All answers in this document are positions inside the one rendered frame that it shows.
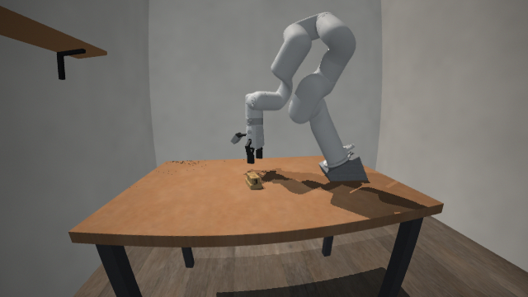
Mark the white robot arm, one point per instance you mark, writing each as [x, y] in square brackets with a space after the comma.
[308, 102]

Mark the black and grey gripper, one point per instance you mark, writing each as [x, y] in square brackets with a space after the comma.
[254, 138]

